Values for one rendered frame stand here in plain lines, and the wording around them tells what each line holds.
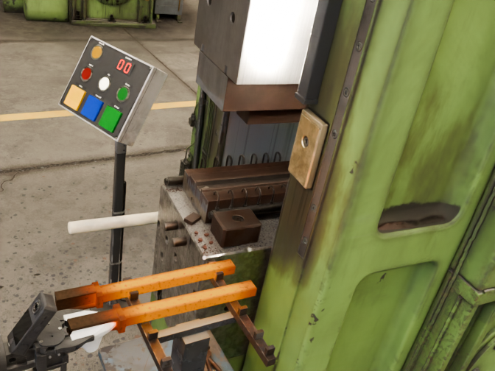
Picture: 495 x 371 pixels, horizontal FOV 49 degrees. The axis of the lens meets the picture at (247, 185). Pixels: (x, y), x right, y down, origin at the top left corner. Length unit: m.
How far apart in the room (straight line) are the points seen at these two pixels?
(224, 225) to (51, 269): 1.47
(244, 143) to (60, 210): 1.61
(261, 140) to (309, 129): 0.59
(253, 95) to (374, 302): 0.68
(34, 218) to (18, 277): 0.47
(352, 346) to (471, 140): 0.70
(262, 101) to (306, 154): 0.23
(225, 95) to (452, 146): 0.57
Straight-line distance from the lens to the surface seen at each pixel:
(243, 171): 1.72
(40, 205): 3.24
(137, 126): 1.89
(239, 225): 1.48
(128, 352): 1.47
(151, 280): 1.25
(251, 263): 1.54
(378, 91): 1.11
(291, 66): 1.38
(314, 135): 1.25
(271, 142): 1.86
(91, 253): 2.88
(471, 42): 1.28
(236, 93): 1.39
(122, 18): 6.50
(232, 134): 1.77
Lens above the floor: 1.83
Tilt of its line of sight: 31 degrees down
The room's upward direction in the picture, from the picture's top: 11 degrees clockwise
